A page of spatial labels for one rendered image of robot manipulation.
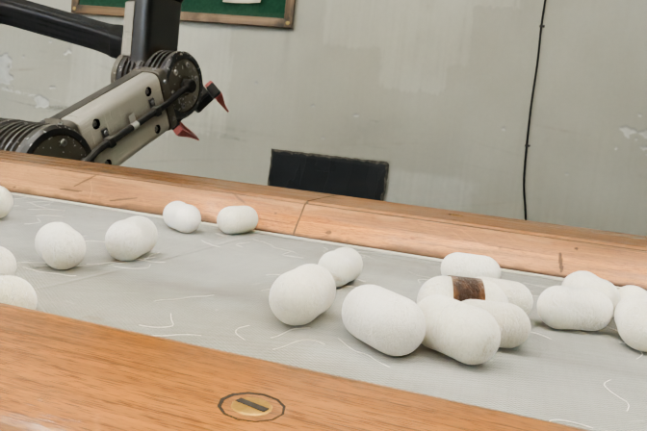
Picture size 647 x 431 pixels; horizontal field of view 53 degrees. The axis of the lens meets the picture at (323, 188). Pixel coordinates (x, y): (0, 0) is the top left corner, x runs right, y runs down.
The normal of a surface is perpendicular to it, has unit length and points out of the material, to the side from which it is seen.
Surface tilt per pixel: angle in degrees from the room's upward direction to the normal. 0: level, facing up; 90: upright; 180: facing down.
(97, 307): 0
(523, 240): 45
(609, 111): 90
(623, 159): 90
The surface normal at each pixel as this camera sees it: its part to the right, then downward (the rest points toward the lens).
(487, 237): -0.13, -0.67
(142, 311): 0.11, -0.99
